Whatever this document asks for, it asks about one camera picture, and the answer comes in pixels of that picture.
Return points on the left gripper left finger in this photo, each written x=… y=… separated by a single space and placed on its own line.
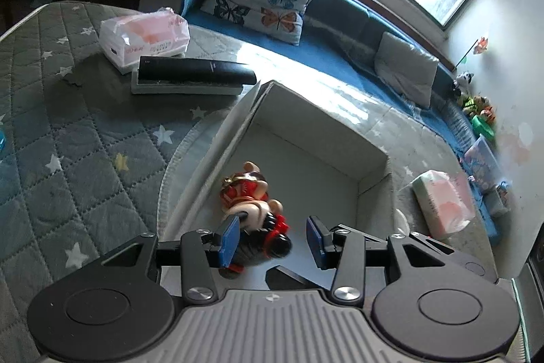
x=203 y=250

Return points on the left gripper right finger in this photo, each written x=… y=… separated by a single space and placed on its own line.
x=344 y=250

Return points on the small red figurine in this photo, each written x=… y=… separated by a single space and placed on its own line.
x=245 y=186

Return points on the round lazy susan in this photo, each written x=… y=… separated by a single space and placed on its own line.
x=402 y=227

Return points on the grey cardboard box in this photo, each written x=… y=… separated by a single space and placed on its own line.
x=315 y=164

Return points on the tissue pack near window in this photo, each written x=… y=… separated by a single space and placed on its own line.
x=445 y=201

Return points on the clear storage box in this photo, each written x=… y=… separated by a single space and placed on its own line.
x=483 y=165

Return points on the quilted table mat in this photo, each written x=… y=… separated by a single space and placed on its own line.
x=84 y=158

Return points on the grey cushion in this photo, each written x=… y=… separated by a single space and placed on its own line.
x=409 y=70

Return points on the plush toys on sofa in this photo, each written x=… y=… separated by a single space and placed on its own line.
x=477 y=109

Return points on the blue sofa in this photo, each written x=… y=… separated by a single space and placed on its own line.
x=341 y=38

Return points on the tissue pack near door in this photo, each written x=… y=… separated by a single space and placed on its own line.
x=124 y=40

